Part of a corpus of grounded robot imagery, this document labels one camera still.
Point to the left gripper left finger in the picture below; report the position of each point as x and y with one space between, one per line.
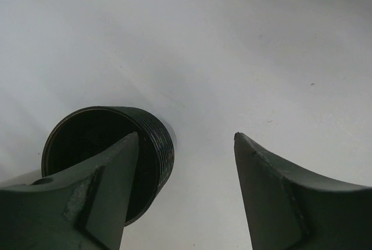
82 207

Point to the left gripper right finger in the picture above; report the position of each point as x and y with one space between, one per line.
290 207

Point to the black ribbed coffee cup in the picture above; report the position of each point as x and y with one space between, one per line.
98 134

